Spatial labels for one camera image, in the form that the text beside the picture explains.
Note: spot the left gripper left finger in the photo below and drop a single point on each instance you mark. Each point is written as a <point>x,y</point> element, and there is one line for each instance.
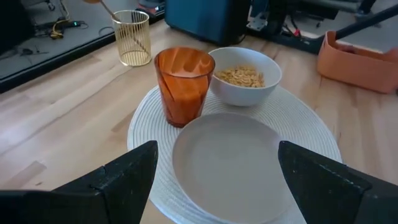
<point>109,196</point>

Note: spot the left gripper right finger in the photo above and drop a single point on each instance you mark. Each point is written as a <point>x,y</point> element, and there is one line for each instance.
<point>326,193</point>

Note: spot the white round plate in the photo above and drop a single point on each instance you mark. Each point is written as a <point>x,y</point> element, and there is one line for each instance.
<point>230,168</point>

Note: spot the orange plastic bin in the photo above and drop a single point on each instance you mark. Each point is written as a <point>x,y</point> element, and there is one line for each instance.
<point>351,71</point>

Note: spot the orange glass tumbler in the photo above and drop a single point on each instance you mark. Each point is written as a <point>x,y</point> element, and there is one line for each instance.
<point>183,93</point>

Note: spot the white ceramic bowl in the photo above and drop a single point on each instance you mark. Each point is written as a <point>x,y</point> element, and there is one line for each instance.
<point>245,95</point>

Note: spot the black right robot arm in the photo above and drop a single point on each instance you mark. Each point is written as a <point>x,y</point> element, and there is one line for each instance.
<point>278,15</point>

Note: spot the white woven round placemat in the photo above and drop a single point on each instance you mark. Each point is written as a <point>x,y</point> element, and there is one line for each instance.
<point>146,124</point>

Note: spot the tan cereal flakes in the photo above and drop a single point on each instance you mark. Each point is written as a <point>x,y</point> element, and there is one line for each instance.
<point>241,76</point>

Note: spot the black power strip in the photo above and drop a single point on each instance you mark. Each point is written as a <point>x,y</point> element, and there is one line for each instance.
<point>66,24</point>

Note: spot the black toaster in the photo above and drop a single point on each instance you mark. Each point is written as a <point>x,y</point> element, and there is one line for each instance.
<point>202,18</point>

